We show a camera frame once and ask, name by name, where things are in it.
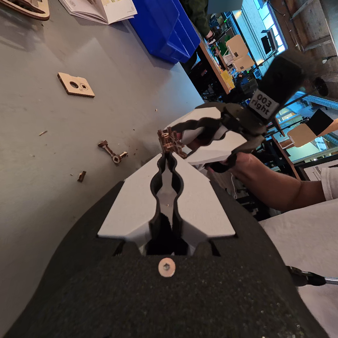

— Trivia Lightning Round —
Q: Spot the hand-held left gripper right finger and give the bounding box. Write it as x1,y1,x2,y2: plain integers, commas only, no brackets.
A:
166,153,236,256

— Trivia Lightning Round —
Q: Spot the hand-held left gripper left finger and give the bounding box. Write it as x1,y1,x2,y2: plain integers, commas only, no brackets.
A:
97,153,169,256

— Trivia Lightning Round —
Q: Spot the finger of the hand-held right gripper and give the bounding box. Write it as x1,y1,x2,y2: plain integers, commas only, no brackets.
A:
185,126,250,166
167,109,223,145

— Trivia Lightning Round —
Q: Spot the wooden radial engine model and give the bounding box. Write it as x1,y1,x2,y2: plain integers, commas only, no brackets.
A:
157,127,188,159

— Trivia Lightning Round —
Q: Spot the person's right forearm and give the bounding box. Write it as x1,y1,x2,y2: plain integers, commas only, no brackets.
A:
248,156,326,213

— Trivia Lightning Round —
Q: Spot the grey desk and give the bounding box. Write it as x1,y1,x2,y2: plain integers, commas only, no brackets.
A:
0,0,205,328

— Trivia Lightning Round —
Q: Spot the person's right hand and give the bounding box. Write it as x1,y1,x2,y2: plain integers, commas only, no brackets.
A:
226,153,264,183

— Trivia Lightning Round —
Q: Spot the wooden background table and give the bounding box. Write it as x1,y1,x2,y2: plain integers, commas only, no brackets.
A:
199,42,233,95

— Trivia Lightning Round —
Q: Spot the wooden connecting rod piece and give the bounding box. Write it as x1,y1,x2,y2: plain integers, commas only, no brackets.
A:
98,140,128,165

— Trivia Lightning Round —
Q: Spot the beige and black chair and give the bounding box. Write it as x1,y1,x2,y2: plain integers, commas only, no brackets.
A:
286,108,334,148

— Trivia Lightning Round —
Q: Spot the blue plastic bin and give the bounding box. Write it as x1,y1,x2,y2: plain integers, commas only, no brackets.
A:
128,0,201,64

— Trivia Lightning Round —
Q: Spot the person's white shirt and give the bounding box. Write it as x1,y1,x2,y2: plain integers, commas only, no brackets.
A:
259,167,338,338

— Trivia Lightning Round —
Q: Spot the white instruction booklet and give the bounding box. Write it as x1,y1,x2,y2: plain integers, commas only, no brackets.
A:
58,0,138,25

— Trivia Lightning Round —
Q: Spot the wooden plate with two holes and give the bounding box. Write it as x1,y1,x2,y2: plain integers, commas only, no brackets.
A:
57,72,95,99

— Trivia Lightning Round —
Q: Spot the wooden plywood model with red plane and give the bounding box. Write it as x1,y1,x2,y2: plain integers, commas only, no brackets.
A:
0,0,51,21

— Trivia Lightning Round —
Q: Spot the black plug with metal cable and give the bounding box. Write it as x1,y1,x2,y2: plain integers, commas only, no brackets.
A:
287,265,338,287

